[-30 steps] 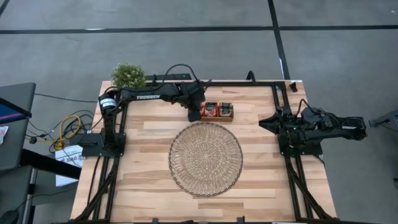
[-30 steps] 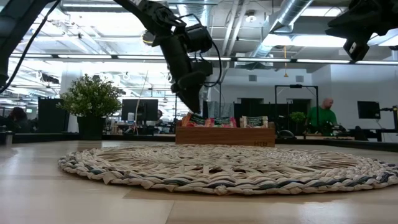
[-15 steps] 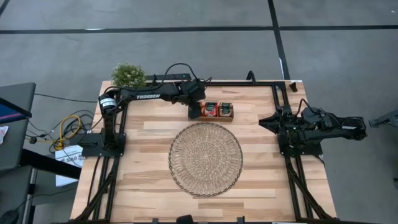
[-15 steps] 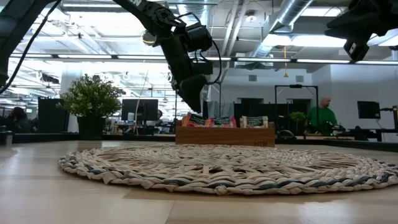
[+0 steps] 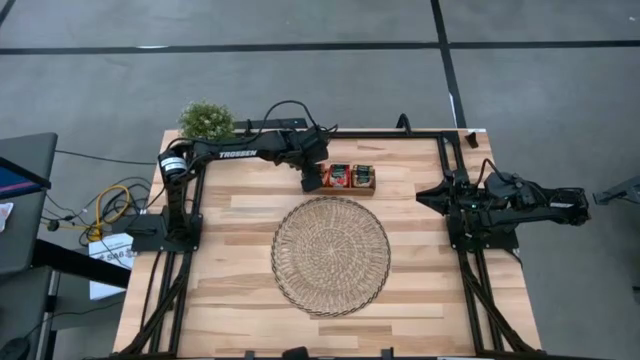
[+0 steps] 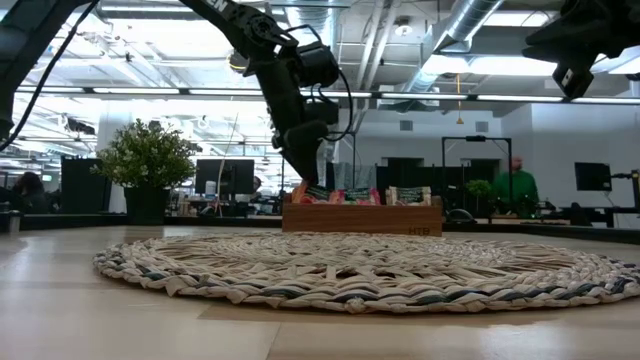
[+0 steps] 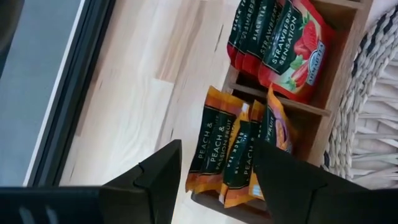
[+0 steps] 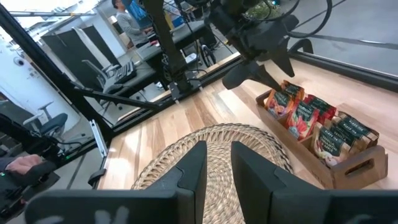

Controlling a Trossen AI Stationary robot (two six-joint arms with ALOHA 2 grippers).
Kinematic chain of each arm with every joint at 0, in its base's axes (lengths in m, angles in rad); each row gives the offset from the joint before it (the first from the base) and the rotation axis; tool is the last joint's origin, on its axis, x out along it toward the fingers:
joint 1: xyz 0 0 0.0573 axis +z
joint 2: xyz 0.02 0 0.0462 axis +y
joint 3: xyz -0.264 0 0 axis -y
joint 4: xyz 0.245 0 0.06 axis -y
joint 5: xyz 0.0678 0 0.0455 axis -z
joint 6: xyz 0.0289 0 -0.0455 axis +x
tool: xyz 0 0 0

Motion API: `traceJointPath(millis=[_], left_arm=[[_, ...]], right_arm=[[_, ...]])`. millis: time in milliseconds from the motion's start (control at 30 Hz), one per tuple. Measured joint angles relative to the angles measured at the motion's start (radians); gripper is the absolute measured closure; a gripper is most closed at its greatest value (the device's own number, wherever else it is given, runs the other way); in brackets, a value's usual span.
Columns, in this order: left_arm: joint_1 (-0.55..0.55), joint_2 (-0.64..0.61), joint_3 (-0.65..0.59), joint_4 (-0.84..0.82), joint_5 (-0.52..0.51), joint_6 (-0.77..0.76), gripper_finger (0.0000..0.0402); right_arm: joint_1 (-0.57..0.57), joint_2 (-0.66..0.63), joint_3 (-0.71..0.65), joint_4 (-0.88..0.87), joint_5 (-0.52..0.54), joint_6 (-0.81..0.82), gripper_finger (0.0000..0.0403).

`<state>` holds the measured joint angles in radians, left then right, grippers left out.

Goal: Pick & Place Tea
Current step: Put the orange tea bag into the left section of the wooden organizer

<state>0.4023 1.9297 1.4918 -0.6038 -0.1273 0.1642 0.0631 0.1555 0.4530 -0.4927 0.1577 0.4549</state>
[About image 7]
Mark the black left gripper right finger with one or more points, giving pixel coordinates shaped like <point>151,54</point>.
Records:
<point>295,193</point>

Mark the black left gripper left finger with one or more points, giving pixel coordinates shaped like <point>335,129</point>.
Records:
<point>155,186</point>

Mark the orange tea bag packet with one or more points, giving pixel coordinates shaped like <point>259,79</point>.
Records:
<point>217,146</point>
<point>236,155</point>
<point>202,137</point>
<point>275,124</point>
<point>245,174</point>

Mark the round woven placemat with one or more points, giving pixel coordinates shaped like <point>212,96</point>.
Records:
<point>373,124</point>

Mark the wooden three-compartment box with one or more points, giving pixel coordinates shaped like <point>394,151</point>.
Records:
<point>342,62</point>

